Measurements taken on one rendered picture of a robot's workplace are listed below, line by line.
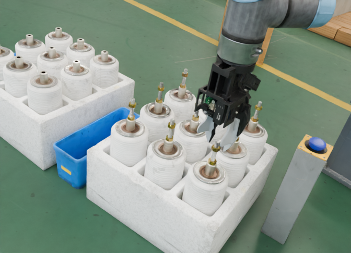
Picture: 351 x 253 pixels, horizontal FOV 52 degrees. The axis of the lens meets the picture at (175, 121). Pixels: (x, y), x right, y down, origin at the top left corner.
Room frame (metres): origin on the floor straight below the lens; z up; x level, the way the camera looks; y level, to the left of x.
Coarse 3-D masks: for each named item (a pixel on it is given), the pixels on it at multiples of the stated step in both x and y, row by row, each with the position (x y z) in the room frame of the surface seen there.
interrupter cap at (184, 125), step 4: (188, 120) 0.81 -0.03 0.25; (180, 124) 0.79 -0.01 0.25; (184, 124) 0.79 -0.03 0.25; (188, 124) 0.80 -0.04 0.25; (180, 128) 0.77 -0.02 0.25; (184, 128) 0.77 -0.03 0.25; (188, 128) 0.78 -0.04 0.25; (184, 132) 0.75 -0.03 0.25; (188, 132) 0.76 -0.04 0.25; (192, 132) 0.76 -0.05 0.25; (196, 132) 0.77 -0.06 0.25; (204, 132) 0.77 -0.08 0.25; (192, 136) 0.74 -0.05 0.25; (196, 136) 0.75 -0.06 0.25; (200, 136) 0.75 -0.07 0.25
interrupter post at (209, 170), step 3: (207, 162) 0.62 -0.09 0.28; (207, 165) 0.62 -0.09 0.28; (210, 165) 0.61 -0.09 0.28; (213, 165) 0.61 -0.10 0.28; (207, 168) 0.61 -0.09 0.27; (210, 168) 0.61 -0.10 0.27; (213, 168) 0.61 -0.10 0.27; (207, 171) 0.61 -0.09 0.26; (210, 171) 0.61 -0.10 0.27; (213, 171) 0.61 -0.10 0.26; (207, 174) 0.61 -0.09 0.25; (210, 174) 0.61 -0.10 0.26; (213, 174) 0.62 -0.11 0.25
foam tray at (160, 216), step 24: (96, 144) 0.74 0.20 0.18; (96, 168) 0.69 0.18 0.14; (120, 168) 0.66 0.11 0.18; (144, 168) 0.69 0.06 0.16; (264, 168) 0.76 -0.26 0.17; (96, 192) 0.69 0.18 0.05; (120, 192) 0.65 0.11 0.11; (144, 192) 0.61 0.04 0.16; (168, 192) 0.61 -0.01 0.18; (240, 192) 0.65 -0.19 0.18; (120, 216) 0.64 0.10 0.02; (144, 216) 0.61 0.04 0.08; (168, 216) 0.57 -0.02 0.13; (192, 216) 0.55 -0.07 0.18; (216, 216) 0.56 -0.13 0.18; (240, 216) 0.70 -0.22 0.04; (168, 240) 0.57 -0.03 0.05; (192, 240) 0.54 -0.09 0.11; (216, 240) 0.55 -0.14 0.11
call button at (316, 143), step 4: (312, 140) 0.71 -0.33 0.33; (316, 140) 0.71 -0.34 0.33; (320, 140) 0.71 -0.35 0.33; (312, 144) 0.70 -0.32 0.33; (316, 144) 0.69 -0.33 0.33; (320, 144) 0.70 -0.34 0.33; (324, 144) 0.70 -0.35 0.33; (312, 148) 0.70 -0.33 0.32; (316, 148) 0.69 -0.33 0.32; (320, 148) 0.69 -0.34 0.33; (324, 148) 0.69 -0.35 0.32
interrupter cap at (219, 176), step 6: (198, 162) 0.65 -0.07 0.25; (204, 162) 0.65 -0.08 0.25; (198, 168) 0.63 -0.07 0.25; (204, 168) 0.63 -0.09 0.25; (216, 168) 0.64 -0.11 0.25; (222, 168) 0.64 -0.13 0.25; (198, 174) 0.61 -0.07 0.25; (204, 174) 0.61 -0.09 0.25; (216, 174) 0.62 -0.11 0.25; (222, 174) 0.62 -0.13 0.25; (204, 180) 0.59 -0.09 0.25; (210, 180) 0.59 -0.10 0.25; (216, 180) 0.60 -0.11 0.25; (222, 180) 0.60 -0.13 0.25
